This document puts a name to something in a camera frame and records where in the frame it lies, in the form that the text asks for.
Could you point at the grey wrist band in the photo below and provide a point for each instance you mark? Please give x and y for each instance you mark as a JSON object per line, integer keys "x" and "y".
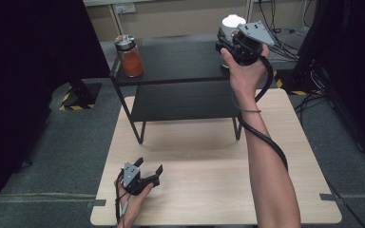
{"x": 250, "y": 110}

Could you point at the white furniture leg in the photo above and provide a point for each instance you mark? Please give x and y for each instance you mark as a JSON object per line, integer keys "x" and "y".
{"x": 249, "y": 9}

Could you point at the white jar with white lid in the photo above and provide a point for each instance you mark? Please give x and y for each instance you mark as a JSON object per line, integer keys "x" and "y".
{"x": 233, "y": 21}

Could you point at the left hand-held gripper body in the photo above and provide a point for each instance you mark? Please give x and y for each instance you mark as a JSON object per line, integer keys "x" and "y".
{"x": 133, "y": 180}

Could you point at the person's right hand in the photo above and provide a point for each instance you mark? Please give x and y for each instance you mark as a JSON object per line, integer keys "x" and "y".
{"x": 245, "y": 77}

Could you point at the black two-tier shelf rack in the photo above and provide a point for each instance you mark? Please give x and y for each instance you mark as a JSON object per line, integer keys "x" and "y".
{"x": 177, "y": 63}

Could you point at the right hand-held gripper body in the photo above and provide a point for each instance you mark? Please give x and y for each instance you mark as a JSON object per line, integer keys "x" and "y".
{"x": 250, "y": 44}

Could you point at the black curtain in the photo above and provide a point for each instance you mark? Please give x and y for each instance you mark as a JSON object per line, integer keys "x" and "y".
{"x": 28, "y": 79}

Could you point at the person's left hand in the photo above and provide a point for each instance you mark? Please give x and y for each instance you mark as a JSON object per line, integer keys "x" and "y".
{"x": 133, "y": 205}

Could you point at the orange spice jar silver lid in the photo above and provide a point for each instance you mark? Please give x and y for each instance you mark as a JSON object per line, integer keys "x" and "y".
{"x": 130, "y": 58}

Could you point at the grey tape strip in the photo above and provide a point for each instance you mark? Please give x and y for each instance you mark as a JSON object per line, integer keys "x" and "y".
{"x": 328, "y": 196}
{"x": 96, "y": 203}

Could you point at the black stand base striped tape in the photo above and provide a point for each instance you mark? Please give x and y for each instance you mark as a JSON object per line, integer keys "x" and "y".
{"x": 80, "y": 96}
{"x": 294, "y": 81}

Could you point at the white wall socket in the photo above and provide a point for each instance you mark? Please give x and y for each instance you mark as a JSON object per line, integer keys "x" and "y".
{"x": 125, "y": 8}

